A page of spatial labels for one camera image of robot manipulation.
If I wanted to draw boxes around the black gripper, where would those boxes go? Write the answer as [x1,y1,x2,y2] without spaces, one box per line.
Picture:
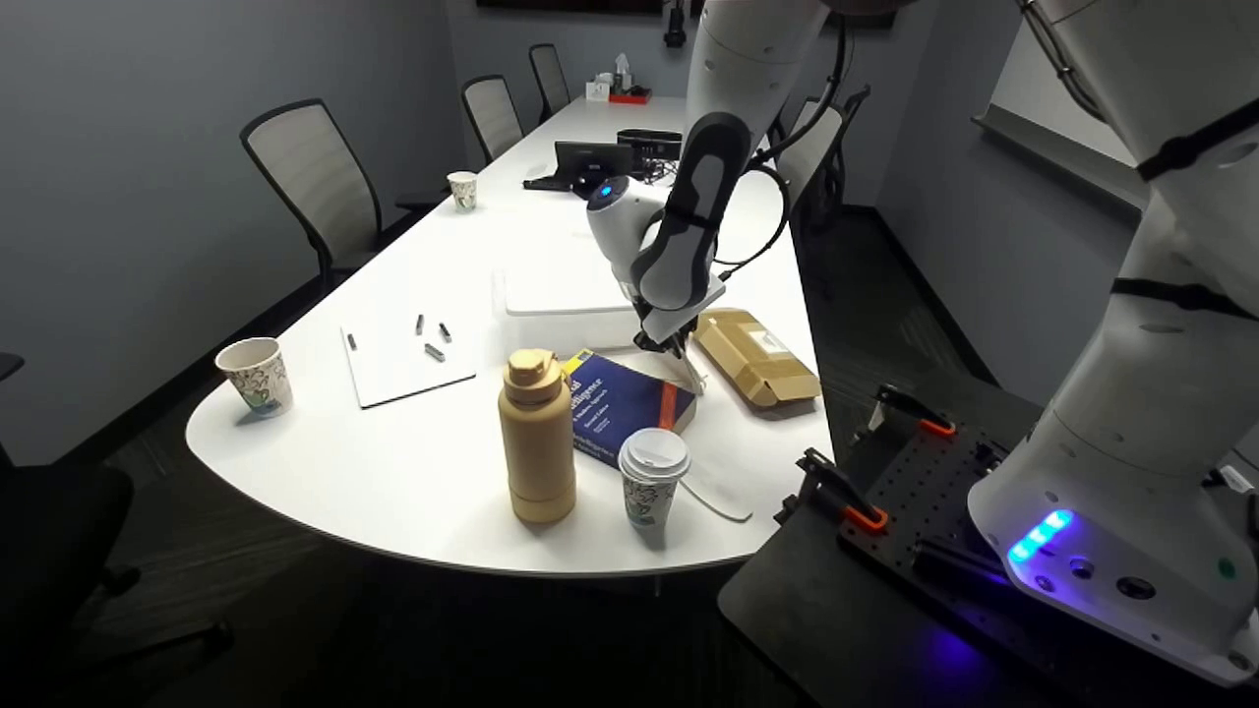
[630,316,700,362]

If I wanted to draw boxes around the tan water bottle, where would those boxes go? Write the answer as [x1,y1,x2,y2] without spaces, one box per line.
[492,346,582,535]

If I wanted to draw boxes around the blue and yellow book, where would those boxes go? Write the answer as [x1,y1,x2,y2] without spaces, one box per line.
[562,349,700,471]

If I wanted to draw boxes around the taped cardboard box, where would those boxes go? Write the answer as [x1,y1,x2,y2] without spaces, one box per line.
[688,306,822,421]

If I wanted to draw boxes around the white lidded plastic container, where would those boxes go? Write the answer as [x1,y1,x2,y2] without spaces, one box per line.
[492,252,647,354]

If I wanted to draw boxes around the coffee cup with white lid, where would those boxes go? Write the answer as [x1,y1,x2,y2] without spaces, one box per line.
[616,425,696,550]

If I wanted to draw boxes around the white rounded flat sheet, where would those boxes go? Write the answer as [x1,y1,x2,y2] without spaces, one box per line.
[676,475,759,529]

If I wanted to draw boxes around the black adapter box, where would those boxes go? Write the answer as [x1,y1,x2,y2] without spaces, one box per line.
[616,126,684,181]

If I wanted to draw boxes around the mesh office chair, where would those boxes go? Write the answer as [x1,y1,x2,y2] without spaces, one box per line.
[525,38,574,117]
[770,76,877,213]
[458,71,528,165]
[238,96,387,281]

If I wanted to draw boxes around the white notepad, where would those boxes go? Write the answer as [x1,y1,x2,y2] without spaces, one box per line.
[334,306,486,419]

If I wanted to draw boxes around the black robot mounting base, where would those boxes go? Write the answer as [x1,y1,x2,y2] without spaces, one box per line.
[714,377,1259,708]

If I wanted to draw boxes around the black clamp orange handle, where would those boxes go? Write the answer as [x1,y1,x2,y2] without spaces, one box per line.
[866,382,961,445]
[793,445,899,539]

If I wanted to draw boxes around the black wall screen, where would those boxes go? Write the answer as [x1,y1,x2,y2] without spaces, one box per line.
[474,0,667,19]

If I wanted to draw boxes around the white wall board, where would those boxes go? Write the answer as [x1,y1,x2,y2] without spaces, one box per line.
[975,0,1155,213]

